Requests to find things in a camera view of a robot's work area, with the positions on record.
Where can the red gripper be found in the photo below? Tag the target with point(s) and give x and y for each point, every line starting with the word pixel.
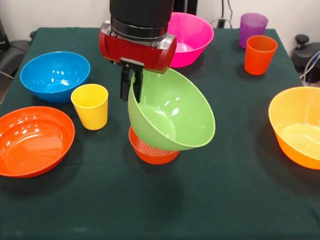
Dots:
pixel 135 51

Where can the large green bowl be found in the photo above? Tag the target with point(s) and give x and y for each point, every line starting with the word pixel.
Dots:
pixel 175 107

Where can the small orange bowl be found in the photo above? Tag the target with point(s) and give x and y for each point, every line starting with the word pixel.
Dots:
pixel 155 156

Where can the large yellow-orange bowl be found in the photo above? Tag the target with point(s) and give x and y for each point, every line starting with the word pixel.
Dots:
pixel 295 110

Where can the yellow cup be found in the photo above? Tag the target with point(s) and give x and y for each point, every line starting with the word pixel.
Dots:
pixel 91 112

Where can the blue bowl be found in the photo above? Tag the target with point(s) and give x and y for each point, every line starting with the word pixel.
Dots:
pixel 55 75

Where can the large pink bowl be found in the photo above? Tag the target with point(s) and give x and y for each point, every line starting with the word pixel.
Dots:
pixel 192 32

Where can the black power adapter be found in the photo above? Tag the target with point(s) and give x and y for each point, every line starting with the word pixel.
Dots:
pixel 221 23

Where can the small black knob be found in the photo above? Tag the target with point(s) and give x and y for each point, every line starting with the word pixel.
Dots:
pixel 33 34

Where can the wide shallow orange bowl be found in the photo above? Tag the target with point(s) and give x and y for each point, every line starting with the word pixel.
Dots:
pixel 32 142

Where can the dark green tablecloth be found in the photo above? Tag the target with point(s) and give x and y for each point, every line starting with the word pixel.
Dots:
pixel 150 200

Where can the dark grey chair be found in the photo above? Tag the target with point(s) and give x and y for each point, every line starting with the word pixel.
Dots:
pixel 12 57

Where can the orange cup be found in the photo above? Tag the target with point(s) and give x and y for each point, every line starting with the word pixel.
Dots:
pixel 260 57

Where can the purple cup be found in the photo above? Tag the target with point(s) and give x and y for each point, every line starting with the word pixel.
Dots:
pixel 252 27

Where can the black rounded base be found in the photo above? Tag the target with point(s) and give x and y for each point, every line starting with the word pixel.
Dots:
pixel 300 57

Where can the black clamp knob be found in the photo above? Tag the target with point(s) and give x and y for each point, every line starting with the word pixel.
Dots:
pixel 302 38

